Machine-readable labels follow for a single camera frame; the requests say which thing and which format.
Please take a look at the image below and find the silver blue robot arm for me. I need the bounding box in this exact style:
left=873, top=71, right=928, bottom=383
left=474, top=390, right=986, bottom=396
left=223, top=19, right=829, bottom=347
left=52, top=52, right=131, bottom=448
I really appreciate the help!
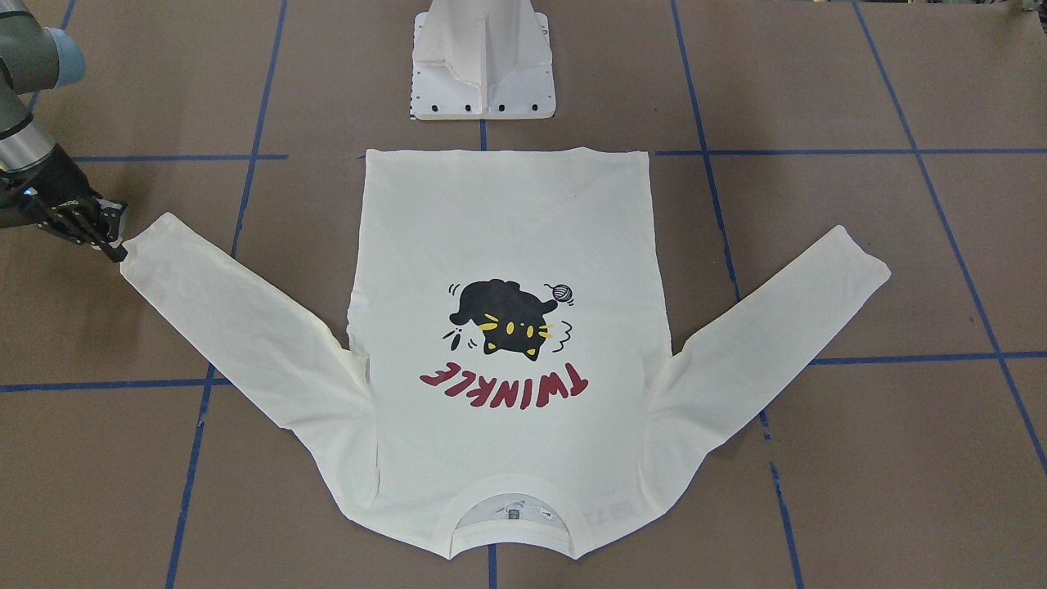
left=1, top=1, right=127, bottom=263

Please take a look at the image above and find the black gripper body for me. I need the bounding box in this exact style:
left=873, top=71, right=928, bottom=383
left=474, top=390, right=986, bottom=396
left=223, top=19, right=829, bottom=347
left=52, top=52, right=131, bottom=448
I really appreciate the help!
left=1, top=146, right=106, bottom=245

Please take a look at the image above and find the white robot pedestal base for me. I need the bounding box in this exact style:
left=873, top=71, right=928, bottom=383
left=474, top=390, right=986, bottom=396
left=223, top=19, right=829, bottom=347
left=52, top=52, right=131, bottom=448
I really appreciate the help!
left=409, top=1, right=557, bottom=122

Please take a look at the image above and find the cream long sleeve shirt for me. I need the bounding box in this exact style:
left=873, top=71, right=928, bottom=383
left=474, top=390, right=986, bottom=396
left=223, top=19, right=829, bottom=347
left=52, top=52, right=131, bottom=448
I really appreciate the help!
left=120, top=148, right=891, bottom=559

